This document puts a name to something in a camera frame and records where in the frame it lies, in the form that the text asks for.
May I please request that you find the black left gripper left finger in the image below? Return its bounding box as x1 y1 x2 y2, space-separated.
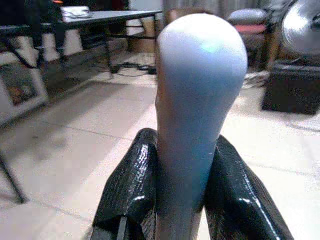
91 128 161 240

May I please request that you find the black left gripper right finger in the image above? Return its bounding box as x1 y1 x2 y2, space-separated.
204 135 295 240

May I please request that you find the white broom handle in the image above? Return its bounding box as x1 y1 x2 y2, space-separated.
155 12 249 240

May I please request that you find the black metal chair leg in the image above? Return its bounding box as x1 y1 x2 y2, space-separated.
0 149 28 205

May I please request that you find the black box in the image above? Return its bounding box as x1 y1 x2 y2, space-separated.
261 59 320 116

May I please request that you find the framed picture with white border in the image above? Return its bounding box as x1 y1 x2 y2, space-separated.
0 61 49 126

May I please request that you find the brown cardboard box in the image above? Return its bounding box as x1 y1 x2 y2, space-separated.
126 7 191 54

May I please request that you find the grey folding table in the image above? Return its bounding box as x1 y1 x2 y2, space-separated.
0 9 164 76

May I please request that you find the stool with red cushion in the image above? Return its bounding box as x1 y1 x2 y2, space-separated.
227 8 273 71

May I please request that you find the white book on table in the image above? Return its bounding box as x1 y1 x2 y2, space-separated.
59 6 94 20

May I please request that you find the black cable on floor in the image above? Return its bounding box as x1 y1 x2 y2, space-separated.
113 62 159 77

